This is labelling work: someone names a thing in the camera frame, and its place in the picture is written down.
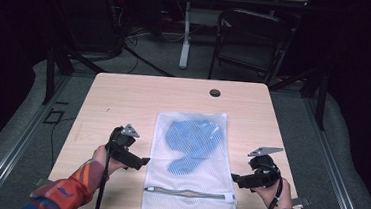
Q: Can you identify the aluminium floor rail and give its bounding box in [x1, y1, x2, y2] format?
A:
[0, 69, 73, 209]
[294, 93, 371, 209]

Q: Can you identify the person's right hand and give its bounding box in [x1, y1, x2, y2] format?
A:
[249, 175, 295, 209]

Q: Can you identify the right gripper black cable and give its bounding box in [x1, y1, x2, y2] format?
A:
[262, 175, 285, 209]

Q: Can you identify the white desk leg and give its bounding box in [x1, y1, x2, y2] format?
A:
[177, 0, 196, 71]

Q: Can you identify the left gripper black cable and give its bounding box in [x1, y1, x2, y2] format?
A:
[93, 144, 115, 209]

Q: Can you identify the black computer cabinet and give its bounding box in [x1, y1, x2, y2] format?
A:
[52, 0, 128, 55]

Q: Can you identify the white mesh laundry bag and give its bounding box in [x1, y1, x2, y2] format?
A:
[140, 107, 245, 209]

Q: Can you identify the black folding chair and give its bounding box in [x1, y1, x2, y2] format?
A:
[207, 5, 296, 89]

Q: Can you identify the thick black floor cable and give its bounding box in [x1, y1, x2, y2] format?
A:
[120, 43, 179, 79]

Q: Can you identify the metal table bracket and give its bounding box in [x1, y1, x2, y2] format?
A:
[34, 176, 52, 189]
[290, 194, 313, 209]

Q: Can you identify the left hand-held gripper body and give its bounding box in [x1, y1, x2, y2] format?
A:
[104, 121, 141, 164]

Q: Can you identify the black metal stand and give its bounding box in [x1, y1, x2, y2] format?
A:
[264, 62, 332, 132]
[40, 42, 110, 111]

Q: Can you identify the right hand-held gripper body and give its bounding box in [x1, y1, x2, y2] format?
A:
[245, 145, 285, 190]

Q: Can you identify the black table grommet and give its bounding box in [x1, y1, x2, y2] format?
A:
[208, 88, 223, 99]

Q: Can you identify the bundle of floor cables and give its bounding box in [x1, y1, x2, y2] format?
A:
[123, 25, 154, 50]

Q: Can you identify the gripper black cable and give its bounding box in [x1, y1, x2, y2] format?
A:
[262, 175, 285, 209]
[93, 144, 115, 209]

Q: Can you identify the person's left hand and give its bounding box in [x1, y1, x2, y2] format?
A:
[91, 143, 130, 178]

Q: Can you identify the blue cloth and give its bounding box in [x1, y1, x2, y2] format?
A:
[161, 116, 225, 179]

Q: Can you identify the thin black floor cable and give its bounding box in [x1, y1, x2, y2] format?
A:
[46, 115, 77, 174]

